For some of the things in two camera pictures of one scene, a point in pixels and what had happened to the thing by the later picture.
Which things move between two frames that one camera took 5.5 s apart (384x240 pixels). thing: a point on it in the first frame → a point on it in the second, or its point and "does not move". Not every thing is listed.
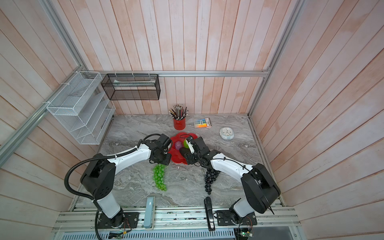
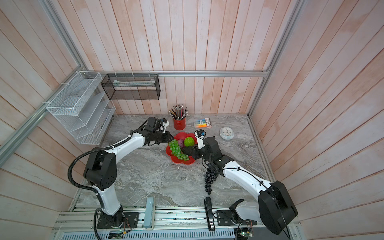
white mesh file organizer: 83,107 does not move
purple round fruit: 178,144 does not move
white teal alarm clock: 226,133 does not move
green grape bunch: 158,176 → 175,150
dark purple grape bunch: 210,177 does not move
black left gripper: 166,161 → 167,138
